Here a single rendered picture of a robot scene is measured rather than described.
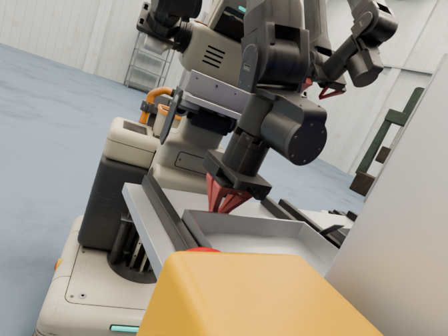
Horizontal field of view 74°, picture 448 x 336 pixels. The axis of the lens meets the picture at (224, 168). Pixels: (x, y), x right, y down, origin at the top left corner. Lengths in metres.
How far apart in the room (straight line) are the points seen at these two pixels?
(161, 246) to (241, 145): 0.17
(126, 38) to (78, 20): 1.34
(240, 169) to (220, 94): 0.48
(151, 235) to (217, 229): 0.11
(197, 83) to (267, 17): 0.49
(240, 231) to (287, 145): 0.21
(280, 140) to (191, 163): 0.61
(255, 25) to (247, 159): 0.17
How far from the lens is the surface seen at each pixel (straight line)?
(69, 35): 10.12
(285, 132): 0.35
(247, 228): 0.51
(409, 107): 7.84
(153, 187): 0.50
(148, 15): 0.87
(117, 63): 10.35
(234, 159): 0.41
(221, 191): 0.42
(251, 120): 0.41
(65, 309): 1.16
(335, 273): 0.17
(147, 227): 0.43
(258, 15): 0.41
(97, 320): 1.16
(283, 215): 0.64
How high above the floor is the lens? 1.09
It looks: 14 degrees down
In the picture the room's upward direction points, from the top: 22 degrees clockwise
